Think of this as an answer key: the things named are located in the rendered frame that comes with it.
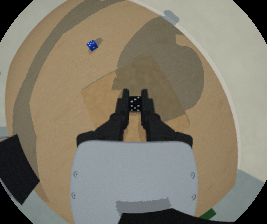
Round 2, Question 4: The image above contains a tan square mat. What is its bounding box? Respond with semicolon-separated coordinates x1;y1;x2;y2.
80;55;190;142

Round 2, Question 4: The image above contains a black die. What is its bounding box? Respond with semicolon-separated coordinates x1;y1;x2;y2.
129;96;141;112

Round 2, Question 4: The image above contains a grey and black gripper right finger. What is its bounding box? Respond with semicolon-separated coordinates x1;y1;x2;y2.
141;89;193;148

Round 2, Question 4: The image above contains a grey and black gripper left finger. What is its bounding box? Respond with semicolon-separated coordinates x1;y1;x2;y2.
76;89;129;147

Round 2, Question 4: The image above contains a blue die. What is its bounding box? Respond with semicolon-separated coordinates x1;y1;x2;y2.
86;40;98;51

